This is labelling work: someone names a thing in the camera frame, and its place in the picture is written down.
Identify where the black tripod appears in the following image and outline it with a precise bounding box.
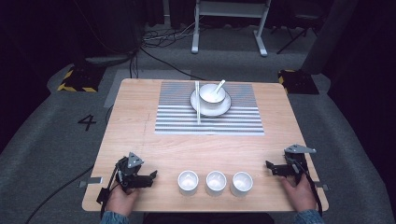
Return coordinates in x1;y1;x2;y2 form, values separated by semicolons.
270;8;321;56

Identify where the left hand-held gripper cable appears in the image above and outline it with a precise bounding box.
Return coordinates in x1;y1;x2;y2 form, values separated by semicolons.
95;164;121;219

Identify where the dark equipment stand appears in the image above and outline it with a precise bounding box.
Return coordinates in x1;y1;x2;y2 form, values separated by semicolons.
72;0;145;70

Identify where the striped placemat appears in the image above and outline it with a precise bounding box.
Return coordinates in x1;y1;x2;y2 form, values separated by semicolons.
154;80;266;136

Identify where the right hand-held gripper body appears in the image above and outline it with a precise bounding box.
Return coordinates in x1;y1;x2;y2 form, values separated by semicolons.
283;143;318;185

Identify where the long black floor cable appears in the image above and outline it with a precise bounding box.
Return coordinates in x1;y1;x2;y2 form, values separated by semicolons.
139;46;207;82

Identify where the grey pillar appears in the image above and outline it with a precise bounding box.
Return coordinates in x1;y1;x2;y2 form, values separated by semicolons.
300;0;360;76

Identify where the person's left hand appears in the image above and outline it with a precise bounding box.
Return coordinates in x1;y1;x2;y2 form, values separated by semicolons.
106;185;140;217

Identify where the white bowl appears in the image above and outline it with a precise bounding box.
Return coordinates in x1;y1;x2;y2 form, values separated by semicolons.
198;83;227;110

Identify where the black yellow striped base plate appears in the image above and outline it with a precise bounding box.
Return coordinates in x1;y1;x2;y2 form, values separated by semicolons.
56;64;107;93
277;68;320;95

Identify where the white chopstick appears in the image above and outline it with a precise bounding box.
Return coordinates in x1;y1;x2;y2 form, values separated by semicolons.
196;80;202;125
194;80;200;125

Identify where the white cup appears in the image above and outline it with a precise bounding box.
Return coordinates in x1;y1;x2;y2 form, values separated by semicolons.
205;170;228;197
230;171;254;198
177;169;200;197

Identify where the white plate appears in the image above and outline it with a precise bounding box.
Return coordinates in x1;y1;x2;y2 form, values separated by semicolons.
190;88;233;119

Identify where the white metal stand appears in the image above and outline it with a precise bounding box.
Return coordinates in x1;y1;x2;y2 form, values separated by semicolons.
190;0;273;58

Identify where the person's right hand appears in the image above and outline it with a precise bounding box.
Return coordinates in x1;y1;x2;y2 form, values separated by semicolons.
281;175;318;214

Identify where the bundle of floor cables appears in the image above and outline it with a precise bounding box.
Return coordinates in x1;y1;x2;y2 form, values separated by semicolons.
141;21;202;49

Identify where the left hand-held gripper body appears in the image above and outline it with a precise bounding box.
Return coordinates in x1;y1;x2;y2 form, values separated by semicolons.
115;151;145;191

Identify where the white spoon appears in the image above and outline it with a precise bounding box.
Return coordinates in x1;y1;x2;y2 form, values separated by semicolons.
211;79;227;95

